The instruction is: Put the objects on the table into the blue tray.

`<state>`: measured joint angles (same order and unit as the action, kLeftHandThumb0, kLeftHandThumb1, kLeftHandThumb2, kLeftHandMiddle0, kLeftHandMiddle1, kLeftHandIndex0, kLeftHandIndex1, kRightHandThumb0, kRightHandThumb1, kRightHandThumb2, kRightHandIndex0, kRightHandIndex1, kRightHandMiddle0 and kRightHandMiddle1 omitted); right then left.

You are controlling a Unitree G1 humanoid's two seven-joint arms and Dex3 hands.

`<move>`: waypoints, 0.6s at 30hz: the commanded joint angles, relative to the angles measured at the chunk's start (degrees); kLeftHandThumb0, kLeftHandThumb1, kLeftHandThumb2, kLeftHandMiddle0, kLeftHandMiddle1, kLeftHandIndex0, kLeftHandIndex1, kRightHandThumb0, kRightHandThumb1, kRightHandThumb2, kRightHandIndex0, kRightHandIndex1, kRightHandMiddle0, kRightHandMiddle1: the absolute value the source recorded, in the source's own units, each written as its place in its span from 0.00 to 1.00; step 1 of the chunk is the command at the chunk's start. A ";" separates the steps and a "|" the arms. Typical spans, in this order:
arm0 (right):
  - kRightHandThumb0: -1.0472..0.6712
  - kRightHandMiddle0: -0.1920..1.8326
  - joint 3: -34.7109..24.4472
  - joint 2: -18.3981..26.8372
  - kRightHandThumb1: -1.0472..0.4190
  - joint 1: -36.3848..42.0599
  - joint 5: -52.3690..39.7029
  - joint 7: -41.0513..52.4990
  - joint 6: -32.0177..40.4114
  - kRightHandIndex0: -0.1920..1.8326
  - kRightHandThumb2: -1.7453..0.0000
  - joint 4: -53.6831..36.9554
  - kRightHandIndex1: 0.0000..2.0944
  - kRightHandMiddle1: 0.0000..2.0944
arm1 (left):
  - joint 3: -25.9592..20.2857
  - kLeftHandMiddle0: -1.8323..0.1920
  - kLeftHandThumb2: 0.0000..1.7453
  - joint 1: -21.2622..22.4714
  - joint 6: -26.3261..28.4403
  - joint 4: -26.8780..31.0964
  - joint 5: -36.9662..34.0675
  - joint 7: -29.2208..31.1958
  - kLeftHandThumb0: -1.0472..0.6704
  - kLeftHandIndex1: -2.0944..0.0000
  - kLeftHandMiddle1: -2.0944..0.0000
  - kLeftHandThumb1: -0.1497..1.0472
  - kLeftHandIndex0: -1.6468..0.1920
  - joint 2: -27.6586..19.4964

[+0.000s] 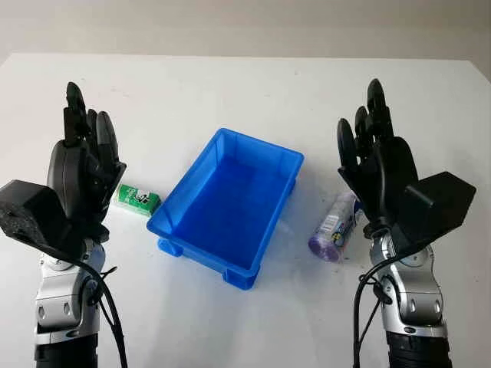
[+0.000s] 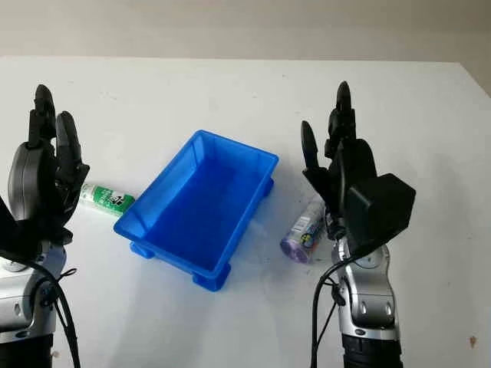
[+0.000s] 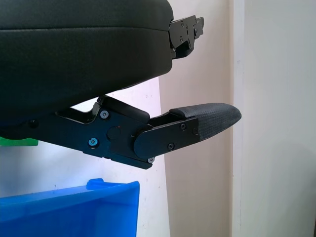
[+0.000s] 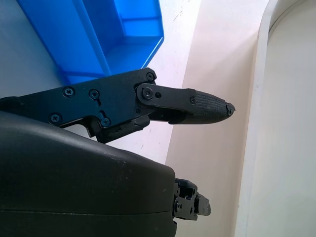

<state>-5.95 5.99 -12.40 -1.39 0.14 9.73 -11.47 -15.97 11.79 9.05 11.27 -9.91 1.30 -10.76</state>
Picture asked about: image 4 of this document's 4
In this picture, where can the blue plastic tray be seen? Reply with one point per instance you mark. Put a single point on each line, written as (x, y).
(74, 37)

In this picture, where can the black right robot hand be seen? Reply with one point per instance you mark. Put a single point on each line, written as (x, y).
(74, 172)

